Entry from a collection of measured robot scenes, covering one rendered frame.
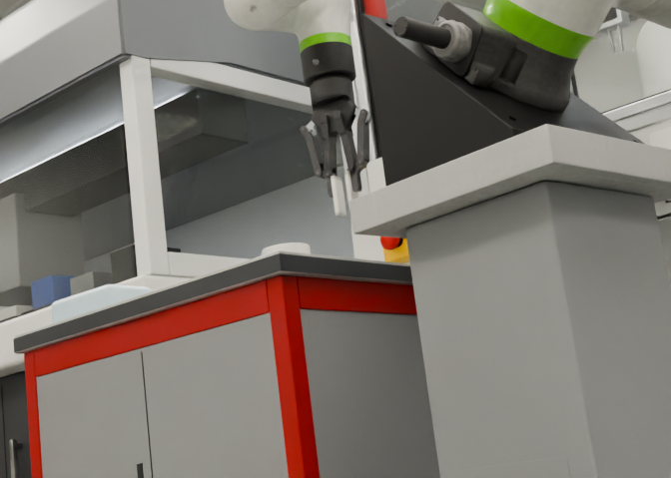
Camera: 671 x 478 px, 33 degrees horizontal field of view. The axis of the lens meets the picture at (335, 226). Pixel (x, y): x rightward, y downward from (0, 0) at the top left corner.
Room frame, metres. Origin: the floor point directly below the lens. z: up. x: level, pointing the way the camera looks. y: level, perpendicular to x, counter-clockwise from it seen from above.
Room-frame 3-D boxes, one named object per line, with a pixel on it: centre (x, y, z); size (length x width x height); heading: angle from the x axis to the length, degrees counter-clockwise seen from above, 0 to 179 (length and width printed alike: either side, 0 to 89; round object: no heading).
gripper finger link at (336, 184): (1.89, -0.01, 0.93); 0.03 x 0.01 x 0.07; 154
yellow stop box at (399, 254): (2.05, -0.12, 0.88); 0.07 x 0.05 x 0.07; 50
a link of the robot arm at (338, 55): (1.88, -0.02, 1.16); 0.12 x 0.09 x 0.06; 154
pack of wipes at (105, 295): (1.82, 0.39, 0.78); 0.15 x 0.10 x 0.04; 52
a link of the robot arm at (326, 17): (1.88, -0.02, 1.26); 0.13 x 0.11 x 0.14; 123
